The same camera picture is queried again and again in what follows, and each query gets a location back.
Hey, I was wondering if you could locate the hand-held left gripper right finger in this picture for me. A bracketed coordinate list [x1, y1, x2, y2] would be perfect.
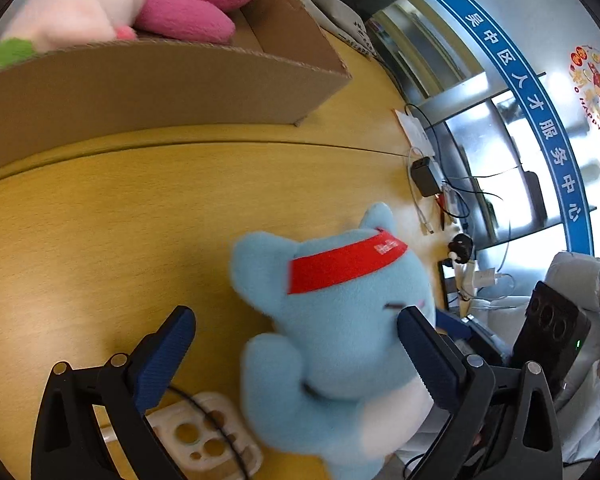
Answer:
[397, 305, 566, 480]

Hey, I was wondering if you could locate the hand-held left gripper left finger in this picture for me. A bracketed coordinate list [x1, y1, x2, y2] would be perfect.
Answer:
[30, 305, 197, 480]

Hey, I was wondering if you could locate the light blue plush toy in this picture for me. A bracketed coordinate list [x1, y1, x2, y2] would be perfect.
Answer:
[229, 202, 438, 480]

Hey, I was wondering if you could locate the brown cardboard box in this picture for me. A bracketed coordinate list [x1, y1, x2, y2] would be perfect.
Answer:
[0, 0, 352, 176]

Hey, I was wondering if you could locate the teal and pale pink plush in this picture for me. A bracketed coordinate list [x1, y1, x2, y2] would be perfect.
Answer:
[0, 0, 151, 53]

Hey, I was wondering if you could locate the white phone case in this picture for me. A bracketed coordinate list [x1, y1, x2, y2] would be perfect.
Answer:
[145, 392, 263, 478]

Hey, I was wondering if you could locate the white charger plug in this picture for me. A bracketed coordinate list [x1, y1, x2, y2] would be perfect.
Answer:
[472, 267, 503, 288]

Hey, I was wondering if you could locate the round black plug adapter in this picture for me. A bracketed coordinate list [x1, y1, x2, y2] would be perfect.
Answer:
[447, 232, 475, 263]

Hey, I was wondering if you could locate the black power adapter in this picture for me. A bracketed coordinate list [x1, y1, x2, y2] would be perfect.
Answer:
[410, 156, 443, 197]

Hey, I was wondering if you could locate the white paper sheet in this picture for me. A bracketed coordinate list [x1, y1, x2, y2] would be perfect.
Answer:
[392, 107, 436, 158]

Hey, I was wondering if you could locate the grey cloth bag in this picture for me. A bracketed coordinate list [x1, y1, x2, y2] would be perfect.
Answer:
[280, 0, 381, 58]

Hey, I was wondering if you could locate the thin black cable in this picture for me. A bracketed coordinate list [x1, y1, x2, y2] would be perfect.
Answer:
[166, 385, 248, 480]

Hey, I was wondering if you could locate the black camera device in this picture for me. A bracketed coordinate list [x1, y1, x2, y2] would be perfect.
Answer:
[510, 281, 592, 396]

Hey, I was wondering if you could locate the long black cable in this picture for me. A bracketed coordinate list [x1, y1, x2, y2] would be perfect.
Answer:
[404, 104, 523, 221]

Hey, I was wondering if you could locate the blue wall banner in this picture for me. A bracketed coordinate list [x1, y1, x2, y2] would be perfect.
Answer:
[397, 0, 596, 256]

